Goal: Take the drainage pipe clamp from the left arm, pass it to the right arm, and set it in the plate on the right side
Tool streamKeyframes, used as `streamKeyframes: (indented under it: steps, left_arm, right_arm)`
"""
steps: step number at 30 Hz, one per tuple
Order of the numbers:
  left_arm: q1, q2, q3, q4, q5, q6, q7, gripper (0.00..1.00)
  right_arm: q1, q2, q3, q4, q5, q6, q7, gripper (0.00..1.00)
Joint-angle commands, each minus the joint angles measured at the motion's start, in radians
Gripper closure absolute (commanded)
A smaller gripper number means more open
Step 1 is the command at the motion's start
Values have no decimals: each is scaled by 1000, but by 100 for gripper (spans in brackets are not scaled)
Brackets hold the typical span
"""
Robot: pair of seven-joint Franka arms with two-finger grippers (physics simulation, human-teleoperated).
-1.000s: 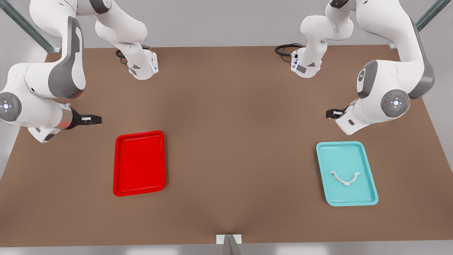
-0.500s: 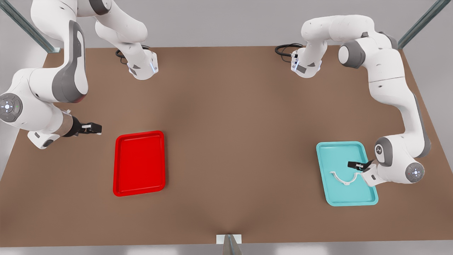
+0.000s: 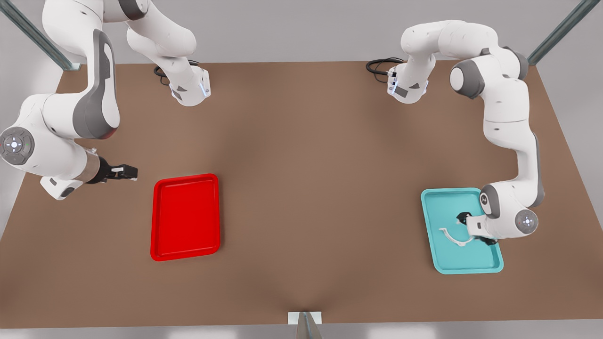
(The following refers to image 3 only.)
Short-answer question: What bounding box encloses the silver frame post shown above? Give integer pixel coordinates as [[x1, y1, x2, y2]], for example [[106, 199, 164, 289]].
[[527, 0, 601, 65], [0, 0, 81, 71], [288, 311, 323, 339]]

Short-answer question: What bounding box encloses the black cable loop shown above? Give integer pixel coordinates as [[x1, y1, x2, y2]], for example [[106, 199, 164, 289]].
[[154, 59, 200, 86], [366, 57, 406, 84]]

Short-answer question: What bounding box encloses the red rectangular tray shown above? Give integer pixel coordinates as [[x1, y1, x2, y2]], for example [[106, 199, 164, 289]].
[[150, 174, 221, 262]]

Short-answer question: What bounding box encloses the white drainage pipe clamp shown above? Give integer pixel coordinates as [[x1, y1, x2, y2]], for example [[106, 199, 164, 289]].
[[439, 228, 476, 247]]

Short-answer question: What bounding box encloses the teal rectangular tray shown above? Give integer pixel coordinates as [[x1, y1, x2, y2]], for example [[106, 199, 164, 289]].
[[421, 188, 505, 275]]

